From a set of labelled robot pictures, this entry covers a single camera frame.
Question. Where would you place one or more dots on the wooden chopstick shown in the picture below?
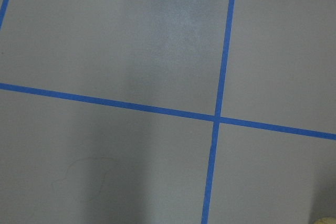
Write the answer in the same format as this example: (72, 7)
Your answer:
(325, 220)

